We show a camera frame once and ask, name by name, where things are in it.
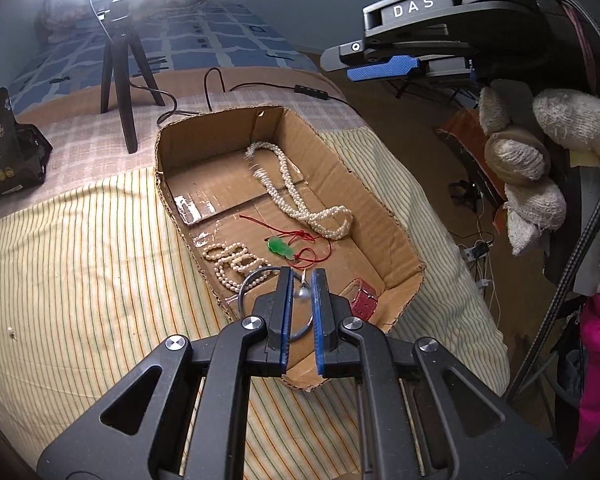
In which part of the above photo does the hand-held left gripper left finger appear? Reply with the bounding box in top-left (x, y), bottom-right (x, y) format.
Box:
top-left (37, 266), bottom-right (295, 480)

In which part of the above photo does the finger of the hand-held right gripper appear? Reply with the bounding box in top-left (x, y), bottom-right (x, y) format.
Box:
top-left (320, 39), bottom-right (473, 73)
top-left (346, 54), bottom-right (476, 82)

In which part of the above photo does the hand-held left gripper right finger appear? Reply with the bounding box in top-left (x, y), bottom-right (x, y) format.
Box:
top-left (312, 268), bottom-right (566, 480)

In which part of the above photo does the black ring necklace with pearl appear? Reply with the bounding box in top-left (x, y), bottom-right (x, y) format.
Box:
top-left (237, 267), bottom-right (317, 343)

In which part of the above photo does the red bracelet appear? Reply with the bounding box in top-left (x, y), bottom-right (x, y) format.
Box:
top-left (341, 277), bottom-right (379, 322)

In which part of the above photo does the green pendant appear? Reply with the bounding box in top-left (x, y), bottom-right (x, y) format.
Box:
top-left (239, 214), bottom-right (333, 267)

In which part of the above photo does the small cream pearl necklace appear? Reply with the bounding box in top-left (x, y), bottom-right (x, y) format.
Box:
top-left (202, 242), bottom-right (273, 293)

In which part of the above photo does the cardboard box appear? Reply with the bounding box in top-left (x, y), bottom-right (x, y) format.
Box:
top-left (154, 105), bottom-right (427, 392)

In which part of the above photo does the thick white pearl necklace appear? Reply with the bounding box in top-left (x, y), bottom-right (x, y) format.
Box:
top-left (243, 141), bottom-right (355, 241)

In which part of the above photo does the person's right hand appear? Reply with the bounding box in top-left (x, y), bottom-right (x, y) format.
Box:
top-left (479, 86), bottom-right (600, 293)

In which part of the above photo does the orange cloth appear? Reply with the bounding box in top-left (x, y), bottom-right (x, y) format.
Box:
top-left (435, 110), bottom-right (508, 208)

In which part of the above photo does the blue patterned bed sheet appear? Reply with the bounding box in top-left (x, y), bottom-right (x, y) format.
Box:
top-left (7, 0), bottom-right (313, 106)

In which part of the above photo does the white power strip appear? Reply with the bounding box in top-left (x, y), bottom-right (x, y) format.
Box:
top-left (457, 240), bottom-right (491, 263)

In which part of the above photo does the yellow striped sheet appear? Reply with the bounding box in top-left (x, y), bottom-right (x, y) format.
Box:
top-left (0, 125), bottom-right (511, 480)

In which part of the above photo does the black tripod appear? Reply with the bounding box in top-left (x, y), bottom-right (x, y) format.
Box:
top-left (100, 0), bottom-right (167, 155)

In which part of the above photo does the folded floral quilt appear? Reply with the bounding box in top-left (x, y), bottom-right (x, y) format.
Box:
top-left (34, 0), bottom-right (216, 43)

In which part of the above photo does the black snack bag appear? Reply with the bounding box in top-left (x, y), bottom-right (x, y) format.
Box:
top-left (0, 87), bottom-right (53, 203)

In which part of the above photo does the black ring light cable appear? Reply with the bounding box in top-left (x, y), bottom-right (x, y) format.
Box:
top-left (156, 66), bottom-right (361, 126)

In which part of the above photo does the black braided cable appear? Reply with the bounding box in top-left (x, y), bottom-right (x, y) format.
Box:
top-left (505, 0), bottom-right (600, 401)

